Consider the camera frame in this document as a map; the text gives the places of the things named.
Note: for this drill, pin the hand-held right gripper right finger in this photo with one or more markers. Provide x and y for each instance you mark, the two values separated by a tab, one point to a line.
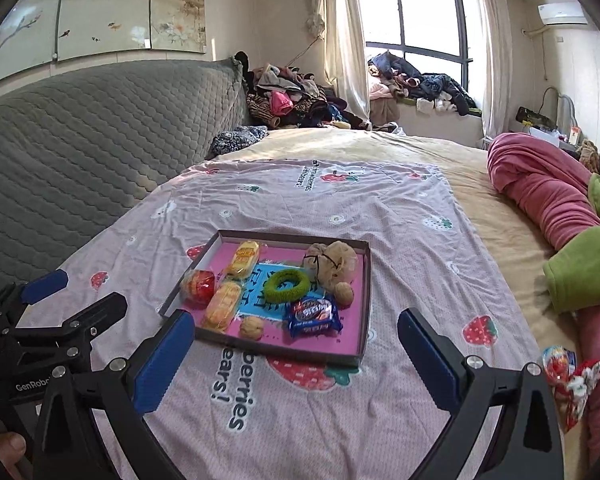
427	360

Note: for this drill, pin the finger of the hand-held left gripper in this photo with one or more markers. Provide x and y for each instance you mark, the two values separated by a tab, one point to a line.
45	285
97	312

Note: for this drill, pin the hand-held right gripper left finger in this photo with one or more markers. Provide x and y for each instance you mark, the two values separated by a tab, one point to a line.
160	360

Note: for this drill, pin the red snack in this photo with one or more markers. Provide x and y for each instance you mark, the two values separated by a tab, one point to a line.
197	286

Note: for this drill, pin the long yellow cake packet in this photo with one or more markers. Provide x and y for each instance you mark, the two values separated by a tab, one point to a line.
222	305

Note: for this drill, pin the walnut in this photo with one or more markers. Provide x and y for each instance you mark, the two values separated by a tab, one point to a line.
344	294
251	328

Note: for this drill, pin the blue cookie packet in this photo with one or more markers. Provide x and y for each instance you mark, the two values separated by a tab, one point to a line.
312	316

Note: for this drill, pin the dark cardboard box tray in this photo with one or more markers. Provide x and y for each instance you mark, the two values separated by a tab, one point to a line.
300	352

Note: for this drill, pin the small yellow cake packet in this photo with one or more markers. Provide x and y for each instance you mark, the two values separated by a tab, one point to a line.
242	260

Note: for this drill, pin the person's left hand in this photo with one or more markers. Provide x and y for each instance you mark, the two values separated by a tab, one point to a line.
7	445

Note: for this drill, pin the red candy packet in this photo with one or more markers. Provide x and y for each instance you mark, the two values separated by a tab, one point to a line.
557	362

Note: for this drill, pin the grey quilted headboard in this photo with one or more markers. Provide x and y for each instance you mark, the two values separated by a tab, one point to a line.
80	150

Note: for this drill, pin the red white candy wrappers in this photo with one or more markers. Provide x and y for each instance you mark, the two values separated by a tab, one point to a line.
582	385

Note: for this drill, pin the beige bedsheet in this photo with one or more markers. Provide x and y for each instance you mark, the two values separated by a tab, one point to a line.
490	210

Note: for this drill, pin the green blanket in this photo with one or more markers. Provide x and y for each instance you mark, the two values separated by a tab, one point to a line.
585	265

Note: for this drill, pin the pink blanket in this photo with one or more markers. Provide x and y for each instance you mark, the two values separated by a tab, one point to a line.
540	180

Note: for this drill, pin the dark floral cloth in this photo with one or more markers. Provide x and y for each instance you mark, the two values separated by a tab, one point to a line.
237	140

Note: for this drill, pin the white window seat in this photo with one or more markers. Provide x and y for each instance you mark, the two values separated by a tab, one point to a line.
430	127

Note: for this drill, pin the white box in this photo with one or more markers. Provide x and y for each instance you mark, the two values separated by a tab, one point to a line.
545	133

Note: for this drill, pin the beige fuzzy cloth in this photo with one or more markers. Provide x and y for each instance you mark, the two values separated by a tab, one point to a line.
589	155

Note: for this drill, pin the dark green bag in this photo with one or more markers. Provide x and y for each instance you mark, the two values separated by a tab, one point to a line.
532	116

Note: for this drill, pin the pile of dark clothes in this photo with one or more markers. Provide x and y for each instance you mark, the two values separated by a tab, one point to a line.
430	87

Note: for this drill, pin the pile of mixed clothes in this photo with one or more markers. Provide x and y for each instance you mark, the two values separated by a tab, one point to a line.
290	100

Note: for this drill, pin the cream curtain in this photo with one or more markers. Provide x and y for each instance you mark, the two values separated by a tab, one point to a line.
495	60
345	35

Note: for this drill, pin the black framed window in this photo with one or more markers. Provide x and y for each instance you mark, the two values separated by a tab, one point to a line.
425	15

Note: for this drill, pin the white air conditioner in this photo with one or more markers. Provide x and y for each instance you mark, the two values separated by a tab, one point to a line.
562	12

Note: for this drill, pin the painted wall panels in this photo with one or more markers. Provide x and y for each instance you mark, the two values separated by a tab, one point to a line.
105	10

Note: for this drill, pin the white curved frame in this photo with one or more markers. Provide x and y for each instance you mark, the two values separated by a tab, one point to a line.
566	112

